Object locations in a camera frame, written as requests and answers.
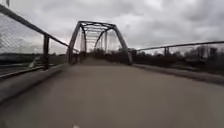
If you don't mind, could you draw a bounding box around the dark wooden bridge deck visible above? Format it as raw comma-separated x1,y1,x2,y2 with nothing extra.
78,57,116,67

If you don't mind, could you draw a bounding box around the grey concrete path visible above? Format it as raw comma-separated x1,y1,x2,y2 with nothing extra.
0,63,224,128

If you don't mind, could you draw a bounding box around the concrete kerb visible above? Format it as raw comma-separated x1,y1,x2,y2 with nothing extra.
132,63,224,86
0,63,69,105

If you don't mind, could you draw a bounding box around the row of trees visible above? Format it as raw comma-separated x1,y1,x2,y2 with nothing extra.
88,44,224,75

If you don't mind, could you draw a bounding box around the steel truss bridge frame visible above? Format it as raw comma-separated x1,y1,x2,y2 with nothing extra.
65,20,134,66

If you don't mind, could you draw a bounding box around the chain-link fence with metal rail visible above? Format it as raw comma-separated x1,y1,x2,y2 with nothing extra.
0,3,81,80

